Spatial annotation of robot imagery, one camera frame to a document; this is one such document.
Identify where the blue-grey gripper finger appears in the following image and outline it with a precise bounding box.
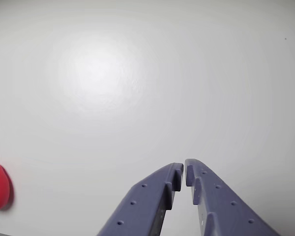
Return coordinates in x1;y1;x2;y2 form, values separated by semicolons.
97;162;184;236
185;158;283;236

